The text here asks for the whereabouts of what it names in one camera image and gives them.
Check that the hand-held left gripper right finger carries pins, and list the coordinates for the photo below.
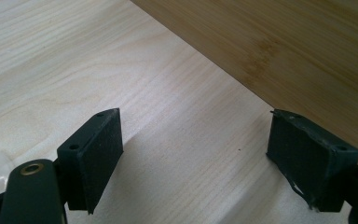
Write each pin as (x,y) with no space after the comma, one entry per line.
(307,158)

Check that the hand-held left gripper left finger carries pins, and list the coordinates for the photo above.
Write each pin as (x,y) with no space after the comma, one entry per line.
(93,155)

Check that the brown bamboo board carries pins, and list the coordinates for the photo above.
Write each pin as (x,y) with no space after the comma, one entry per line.
(286,43)

